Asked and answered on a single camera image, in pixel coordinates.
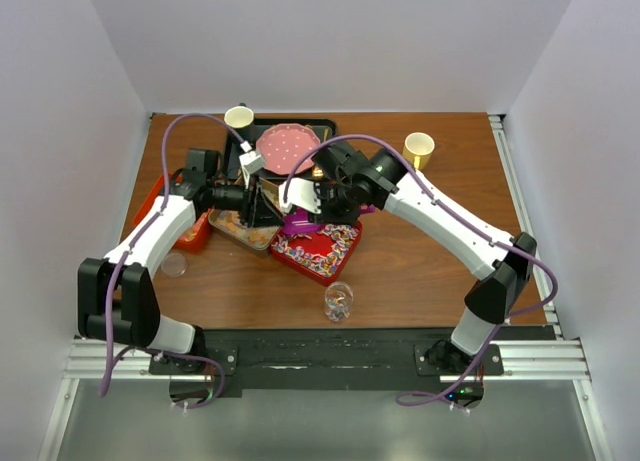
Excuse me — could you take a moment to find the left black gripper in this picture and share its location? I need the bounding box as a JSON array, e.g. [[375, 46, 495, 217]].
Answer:
[[207, 171, 285, 228]]

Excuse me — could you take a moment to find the silver tin of gummies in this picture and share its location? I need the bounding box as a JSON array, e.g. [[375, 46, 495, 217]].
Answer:
[[208, 177, 284, 251]]

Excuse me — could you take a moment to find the purple plastic scoop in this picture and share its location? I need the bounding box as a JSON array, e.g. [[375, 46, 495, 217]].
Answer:
[[281, 205, 376, 236]]

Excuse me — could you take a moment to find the red box of lollipops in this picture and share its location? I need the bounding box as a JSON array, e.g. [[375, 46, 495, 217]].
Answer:
[[269, 222, 362, 286]]

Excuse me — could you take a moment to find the orange candy box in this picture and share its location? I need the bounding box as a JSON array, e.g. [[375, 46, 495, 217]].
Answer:
[[133, 175, 212, 253]]

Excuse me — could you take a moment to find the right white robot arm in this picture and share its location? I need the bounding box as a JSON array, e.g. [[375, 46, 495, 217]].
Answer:
[[312, 141, 537, 374]]

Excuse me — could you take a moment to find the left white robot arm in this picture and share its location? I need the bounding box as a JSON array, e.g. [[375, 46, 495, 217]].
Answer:
[[77, 148, 283, 373]]

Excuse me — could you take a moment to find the gold spoon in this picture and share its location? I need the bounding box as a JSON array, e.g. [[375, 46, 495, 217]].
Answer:
[[312, 165, 325, 179]]

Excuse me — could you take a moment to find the pink polka dot plate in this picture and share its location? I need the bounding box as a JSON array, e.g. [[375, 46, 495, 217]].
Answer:
[[256, 123, 320, 176]]

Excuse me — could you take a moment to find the black serving tray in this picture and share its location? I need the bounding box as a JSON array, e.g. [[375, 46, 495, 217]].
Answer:
[[221, 117, 338, 184]]

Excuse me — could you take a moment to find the yellow mug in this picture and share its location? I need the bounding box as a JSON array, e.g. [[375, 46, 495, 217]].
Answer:
[[402, 132, 435, 171]]

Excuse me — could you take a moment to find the dark green cup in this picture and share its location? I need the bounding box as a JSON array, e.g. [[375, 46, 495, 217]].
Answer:
[[223, 103, 255, 142]]

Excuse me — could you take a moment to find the clear glass jar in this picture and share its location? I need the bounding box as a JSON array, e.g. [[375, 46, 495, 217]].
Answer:
[[324, 281, 354, 323]]

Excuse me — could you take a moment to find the clear jar lid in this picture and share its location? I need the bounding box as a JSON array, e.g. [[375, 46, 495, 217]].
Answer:
[[160, 251, 188, 278]]

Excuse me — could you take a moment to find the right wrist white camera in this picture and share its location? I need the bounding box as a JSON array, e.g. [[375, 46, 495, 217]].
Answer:
[[278, 177, 321, 214]]

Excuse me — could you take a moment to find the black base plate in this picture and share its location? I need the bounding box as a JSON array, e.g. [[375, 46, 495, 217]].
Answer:
[[149, 325, 505, 400]]

